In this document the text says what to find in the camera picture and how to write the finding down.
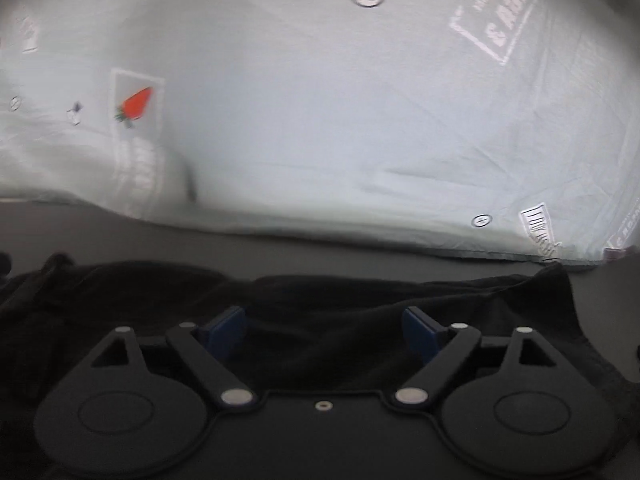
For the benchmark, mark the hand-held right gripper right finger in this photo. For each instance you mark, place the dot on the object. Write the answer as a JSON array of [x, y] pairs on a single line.
[[424, 335]]

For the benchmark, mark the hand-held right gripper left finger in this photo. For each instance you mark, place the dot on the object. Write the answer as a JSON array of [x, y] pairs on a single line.
[[225, 335]]

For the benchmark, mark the black garment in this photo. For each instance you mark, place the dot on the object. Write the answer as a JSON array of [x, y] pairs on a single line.
[[325, 330]]

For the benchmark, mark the white printed backdrop sheet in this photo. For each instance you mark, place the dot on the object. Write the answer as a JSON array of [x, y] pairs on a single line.
[[310, 110]]

